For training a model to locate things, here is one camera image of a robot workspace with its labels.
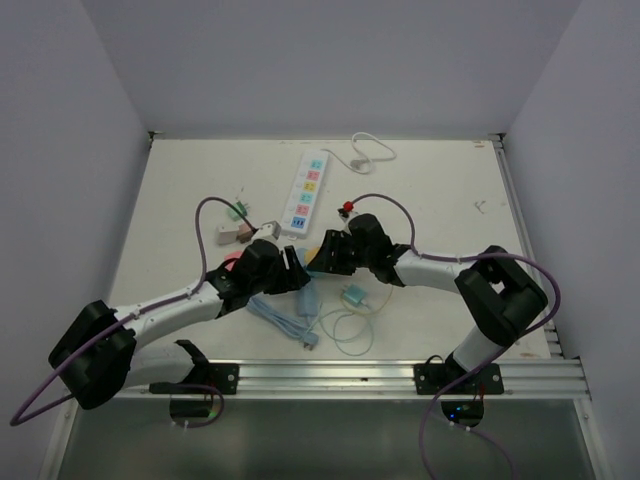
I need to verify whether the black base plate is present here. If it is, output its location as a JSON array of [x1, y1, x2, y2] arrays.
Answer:
[[413, 355, 505, 395], [148, 361, 240, 397]]

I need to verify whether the light blue extension cord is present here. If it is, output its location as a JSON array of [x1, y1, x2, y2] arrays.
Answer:
[[247, 246, 321, 352]]

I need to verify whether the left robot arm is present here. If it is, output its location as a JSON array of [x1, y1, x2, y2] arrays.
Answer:
[[48, 240, 310, 410]]

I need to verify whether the pink plug adapter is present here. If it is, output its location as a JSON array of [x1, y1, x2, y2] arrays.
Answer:
[[222, 251, 242, 271]]

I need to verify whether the white power strip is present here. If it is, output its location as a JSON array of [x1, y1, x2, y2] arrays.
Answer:
[[280, 149, 330, 238]]

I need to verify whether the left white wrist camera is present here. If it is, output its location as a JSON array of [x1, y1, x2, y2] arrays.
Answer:
[[252, 221, 281, 243]]

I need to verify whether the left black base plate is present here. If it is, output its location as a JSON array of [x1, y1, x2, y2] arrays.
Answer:
[[148, 361, 240, 397]]

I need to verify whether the green plug adapter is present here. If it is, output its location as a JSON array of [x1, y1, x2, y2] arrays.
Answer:
[[227, 200, 250, 221]]

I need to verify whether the brown beige plug adapter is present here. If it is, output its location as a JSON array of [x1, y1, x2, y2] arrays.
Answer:
[[214, 224, 253, 246]]

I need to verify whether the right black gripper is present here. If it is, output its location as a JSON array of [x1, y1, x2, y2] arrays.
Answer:
[[308, 229, 374, 276]]

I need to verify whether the aluminium front rail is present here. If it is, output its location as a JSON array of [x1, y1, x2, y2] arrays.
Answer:
[[63, 356, 594, 400]]

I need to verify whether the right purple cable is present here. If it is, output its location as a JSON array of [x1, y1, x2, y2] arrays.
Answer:
[[349, 192, 561, 480]]

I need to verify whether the teal plug with cable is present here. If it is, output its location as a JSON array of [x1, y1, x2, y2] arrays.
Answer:
[[316, 285, 374, 358]]

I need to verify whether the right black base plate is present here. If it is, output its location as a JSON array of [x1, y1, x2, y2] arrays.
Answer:
[[413, 355, 505, 395]]

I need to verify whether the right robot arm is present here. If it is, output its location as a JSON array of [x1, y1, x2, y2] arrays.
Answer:
[[307, 214, 548, 393]]

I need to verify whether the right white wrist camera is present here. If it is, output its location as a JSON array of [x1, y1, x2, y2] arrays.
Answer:
[[337, 201, 355, 223]]

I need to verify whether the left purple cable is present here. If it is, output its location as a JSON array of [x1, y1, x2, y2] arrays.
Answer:
[[9, 196, 261, 429]]

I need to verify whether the white power strip cord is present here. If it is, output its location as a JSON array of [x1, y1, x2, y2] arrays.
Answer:
[[321, 131, 398, 176]]

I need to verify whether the purple cable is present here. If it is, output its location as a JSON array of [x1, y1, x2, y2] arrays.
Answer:
[[349, 192, 561, 480], [9, 196, 261, 429]]

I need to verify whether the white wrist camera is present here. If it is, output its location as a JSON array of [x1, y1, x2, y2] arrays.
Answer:
[[337, 201, 355, 223], [252, 221, 281, 243]]

